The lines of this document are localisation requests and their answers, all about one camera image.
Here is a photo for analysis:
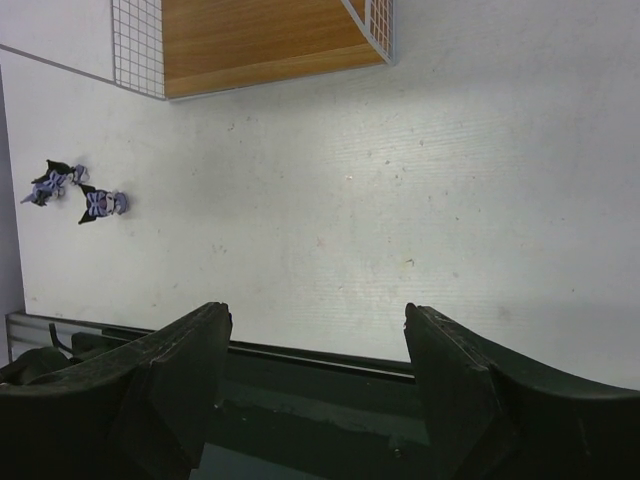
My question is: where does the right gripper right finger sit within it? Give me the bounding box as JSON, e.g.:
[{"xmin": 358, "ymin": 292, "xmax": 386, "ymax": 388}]
[{"xmin": 404, "ymin": 303, "xmax": 639, "ymax": 479}]

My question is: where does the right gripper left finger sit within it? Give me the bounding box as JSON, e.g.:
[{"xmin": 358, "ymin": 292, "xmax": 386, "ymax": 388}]
[{"xmin": 1, "ymin": 303, "xmax": 232, "ymax": 479}]

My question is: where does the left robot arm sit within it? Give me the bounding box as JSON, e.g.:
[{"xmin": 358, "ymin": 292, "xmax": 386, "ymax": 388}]
[{"xmin": 1, "ymin": 323, "xmax": 79, "ymax": 385}]

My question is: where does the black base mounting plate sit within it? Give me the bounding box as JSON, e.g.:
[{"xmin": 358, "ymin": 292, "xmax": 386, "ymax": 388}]
[{"xmin": 4, "ymin": 309, "xmax": 431, "ymax": 480}]

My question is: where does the purple cat toy middle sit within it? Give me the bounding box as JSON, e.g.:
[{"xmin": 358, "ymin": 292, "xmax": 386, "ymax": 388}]
[{"xmin": 78, "ymin": 184, "xmax": 129, "ymax": 225}]

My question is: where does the purple cat toy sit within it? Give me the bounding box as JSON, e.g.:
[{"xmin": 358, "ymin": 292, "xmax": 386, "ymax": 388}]
[
  {"xmin": 78, "ymin": 184, "xmax": 129, "ymax": 225},
  {"xmin": 21, "ymin": 159, "xmax": 90, "ymax": 207}
]

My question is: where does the purple cat toy far left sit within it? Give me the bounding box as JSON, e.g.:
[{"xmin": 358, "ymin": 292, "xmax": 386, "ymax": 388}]
[{"xmin": 21, "ymin": 159, "xmax": 90, "ymax": 207}]

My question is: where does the white wire wooden shelf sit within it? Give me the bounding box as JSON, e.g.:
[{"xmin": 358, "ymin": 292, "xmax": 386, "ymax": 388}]
[{"xmin": 110, "ymin": 0, "xmax": 396, "ymax": 100}]

